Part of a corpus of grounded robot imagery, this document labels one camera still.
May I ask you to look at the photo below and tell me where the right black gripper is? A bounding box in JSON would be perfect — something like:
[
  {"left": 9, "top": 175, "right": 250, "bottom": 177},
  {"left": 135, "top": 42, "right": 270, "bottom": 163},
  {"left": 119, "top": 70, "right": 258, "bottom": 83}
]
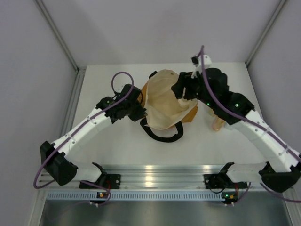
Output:
[{"left": 171, "top": 70, "right": 216, "bottom": 110}]

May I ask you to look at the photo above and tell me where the beige round bottle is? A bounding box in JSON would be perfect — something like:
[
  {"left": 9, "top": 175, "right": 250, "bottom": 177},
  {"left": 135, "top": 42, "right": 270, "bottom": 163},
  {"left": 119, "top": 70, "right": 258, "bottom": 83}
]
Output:
[{"left": 178, "top": 98, "right": 197, "bottom": 111}]

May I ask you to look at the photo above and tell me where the tan canvas tote bag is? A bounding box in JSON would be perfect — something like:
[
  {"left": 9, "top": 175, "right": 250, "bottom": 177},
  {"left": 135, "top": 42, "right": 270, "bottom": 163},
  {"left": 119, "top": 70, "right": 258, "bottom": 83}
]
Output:
[{"left": 140, "top": 69, "right": 198, "bottom": 143}]

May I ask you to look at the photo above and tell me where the orange bottle pink cap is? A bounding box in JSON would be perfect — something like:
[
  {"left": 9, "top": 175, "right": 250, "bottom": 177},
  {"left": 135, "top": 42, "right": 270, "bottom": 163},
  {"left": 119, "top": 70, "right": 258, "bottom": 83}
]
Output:
[{"left": 212, "top": 116, "right": 225, "bottom": 131}]

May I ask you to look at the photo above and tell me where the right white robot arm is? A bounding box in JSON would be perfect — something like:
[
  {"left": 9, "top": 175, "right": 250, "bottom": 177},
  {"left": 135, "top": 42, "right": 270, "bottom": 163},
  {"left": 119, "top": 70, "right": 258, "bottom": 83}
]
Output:
[{"left": 172, "top": 68, "right": 301, "bottom": 193}]

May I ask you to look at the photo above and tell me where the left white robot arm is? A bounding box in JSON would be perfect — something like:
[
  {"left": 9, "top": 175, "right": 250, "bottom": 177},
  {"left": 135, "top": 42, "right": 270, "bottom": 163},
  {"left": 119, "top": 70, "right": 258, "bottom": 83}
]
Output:
[{"left": 40, "top": 84, "right": 146, "bottom": 188}]

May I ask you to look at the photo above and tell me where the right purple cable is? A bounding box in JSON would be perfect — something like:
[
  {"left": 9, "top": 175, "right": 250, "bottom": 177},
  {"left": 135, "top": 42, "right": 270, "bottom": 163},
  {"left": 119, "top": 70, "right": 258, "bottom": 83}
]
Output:
[{"left": 191, "top": 45, "right": 301, "bottom": 208}]

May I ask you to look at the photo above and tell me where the left aluminium frame post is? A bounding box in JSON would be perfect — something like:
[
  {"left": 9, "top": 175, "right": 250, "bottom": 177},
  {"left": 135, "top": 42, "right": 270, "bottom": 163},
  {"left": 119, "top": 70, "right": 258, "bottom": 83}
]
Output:
[{"left": 35, "top": 0, "right": 80, "bottom": 73}]

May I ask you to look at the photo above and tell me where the aluminium frame post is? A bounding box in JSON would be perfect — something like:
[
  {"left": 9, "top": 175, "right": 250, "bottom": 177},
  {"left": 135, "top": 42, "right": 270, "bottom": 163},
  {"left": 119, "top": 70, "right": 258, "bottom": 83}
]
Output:
[
  {"left": 35, "top": 0, "right": 80, "bottom": 73},
  {"left": 245, "top": 0, "right": 289, "bottom": 68}
]

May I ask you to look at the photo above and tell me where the aluminium mounting rail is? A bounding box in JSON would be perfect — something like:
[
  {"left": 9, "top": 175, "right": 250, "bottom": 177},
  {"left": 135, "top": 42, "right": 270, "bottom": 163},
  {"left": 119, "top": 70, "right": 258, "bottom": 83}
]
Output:
[{"left": 37, "top": 164, "right": 294, "bottom": 189}]

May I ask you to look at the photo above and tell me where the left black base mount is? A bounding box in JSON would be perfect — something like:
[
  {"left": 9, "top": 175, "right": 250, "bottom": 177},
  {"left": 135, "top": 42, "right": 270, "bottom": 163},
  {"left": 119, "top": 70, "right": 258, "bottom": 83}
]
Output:
[{"left": 79, "top": 174, "right": 121, "bottom": 190}]

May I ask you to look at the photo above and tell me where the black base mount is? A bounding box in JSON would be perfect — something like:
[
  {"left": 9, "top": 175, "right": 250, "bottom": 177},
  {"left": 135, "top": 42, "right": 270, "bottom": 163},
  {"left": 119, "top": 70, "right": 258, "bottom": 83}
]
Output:
[
  {"left": 203, "top": 174, "right": 226, "bottom": 189},
  {"left": 79, "top": 174, "right": 121, "bottom": 190}
]

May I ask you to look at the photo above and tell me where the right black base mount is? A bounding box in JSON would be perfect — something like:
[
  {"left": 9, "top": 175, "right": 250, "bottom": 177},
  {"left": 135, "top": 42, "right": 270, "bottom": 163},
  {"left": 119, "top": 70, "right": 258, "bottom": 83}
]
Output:
[{"left": 203, "top": 174, "right": 226, "bottom": 189}]

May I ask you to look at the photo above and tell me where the grey slotted cable duct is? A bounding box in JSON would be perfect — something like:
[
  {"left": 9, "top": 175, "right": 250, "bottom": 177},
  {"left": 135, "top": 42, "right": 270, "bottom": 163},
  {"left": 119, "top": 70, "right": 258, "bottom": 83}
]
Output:
[{"left": 47, "top": 191, "right": 236, "bottom": 201}]

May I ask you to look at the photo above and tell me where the right aluminium frame post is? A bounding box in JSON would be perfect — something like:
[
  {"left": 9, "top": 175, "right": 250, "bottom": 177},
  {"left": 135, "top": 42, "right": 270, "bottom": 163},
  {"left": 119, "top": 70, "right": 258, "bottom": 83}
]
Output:
[{"left": 245, "top": 0, "right": 289, "bottom": 68}]

